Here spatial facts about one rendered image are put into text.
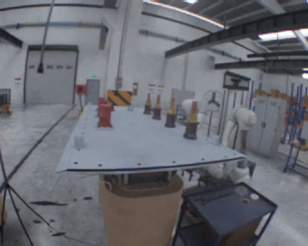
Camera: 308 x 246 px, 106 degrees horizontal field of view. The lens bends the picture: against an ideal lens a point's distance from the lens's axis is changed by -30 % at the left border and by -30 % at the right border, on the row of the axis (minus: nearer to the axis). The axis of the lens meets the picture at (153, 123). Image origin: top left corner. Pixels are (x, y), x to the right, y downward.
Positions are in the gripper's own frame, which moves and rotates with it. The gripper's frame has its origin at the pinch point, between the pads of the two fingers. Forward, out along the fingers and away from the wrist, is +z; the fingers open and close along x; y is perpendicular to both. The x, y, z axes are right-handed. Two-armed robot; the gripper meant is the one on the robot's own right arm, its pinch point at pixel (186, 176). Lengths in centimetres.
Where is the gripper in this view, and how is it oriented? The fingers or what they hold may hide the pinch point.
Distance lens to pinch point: 197.7
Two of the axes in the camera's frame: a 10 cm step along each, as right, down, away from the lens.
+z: -1.0, 9.8, 1.9
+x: -4.9, -2.1, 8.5
